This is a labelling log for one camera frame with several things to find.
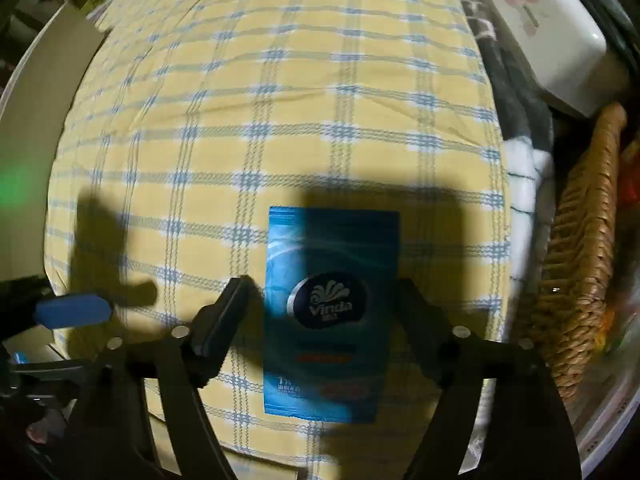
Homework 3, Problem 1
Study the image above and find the white floral box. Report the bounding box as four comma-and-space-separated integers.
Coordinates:
475, 0, 631, 118

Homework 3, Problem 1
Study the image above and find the blue tissue packet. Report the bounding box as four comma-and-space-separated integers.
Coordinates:
262, 205, 401, 423

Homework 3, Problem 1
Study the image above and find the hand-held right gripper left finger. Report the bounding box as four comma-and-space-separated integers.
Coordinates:
65, 276, 262, 480

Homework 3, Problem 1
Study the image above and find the grey white patterned blanket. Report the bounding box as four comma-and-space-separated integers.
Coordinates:
440, 0, 556, 291

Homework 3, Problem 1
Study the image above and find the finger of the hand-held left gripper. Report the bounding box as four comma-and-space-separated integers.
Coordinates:
0, 350, 76, 381
0, 275, 112, 330

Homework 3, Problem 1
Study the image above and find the yellow checked tablecloth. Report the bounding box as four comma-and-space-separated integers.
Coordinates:
42, 0, 511, 480

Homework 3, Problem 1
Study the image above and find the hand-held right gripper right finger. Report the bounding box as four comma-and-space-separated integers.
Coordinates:
394, 278, 583, 480

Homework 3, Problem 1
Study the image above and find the wicker basket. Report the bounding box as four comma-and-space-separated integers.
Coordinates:
520, 102, 628, 406

